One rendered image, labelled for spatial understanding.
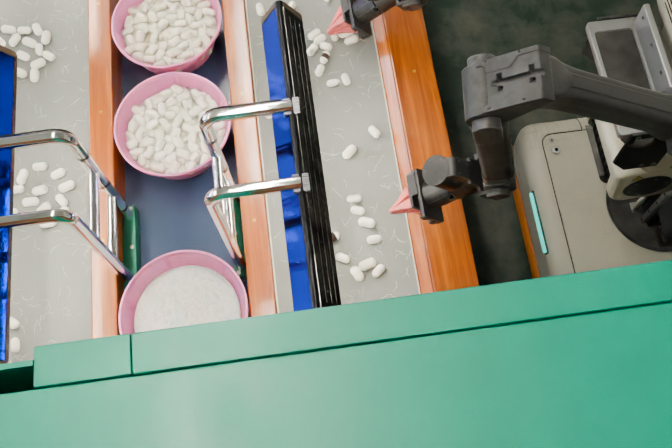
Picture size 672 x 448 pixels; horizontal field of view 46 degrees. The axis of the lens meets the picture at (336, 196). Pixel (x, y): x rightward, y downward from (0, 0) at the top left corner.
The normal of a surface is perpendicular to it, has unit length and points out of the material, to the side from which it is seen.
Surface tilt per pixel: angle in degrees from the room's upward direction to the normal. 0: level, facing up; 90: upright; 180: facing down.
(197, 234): 0
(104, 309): 0
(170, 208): 0
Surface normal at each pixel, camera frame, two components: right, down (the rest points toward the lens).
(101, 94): -0.03, -0.38
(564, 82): 0.54, -0.23
